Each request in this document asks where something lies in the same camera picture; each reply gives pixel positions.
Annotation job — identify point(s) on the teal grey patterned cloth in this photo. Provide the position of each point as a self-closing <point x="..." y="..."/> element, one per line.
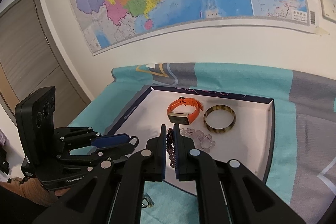
<point x="302" y="171"/>

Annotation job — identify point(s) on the dark blue shallow box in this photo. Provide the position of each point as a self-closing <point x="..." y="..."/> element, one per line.
<point x="225" y="125"/>

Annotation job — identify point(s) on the grey wooden door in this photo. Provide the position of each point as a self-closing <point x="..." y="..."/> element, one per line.
<point x="30" y="59"/>

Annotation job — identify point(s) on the orange smart watch band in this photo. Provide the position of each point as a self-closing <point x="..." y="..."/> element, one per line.
<point x="184" y="110"/>

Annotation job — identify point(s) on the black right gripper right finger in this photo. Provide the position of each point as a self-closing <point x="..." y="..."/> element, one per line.
<point x="227" y="192"/>

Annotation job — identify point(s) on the person's left forearm sleeve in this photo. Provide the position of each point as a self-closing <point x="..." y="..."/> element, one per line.
<point x="31" y="189"/>

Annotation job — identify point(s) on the white wall socket panel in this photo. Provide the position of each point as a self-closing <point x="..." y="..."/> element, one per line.
<point x="328" y="10"/>

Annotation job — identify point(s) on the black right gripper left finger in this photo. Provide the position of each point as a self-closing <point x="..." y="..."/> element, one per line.
<point x="112" y="192"/>

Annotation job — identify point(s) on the person's left hand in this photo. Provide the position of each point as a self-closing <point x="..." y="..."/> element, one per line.
<point x="61" y="192"/>

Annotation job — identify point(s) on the tortoiseshell bangle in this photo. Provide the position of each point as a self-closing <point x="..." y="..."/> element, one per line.
<point x="216" y="108"/>

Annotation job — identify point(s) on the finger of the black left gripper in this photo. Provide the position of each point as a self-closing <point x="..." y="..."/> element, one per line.
<point x="115" y="152"/>
<point x="112" y="140"/>

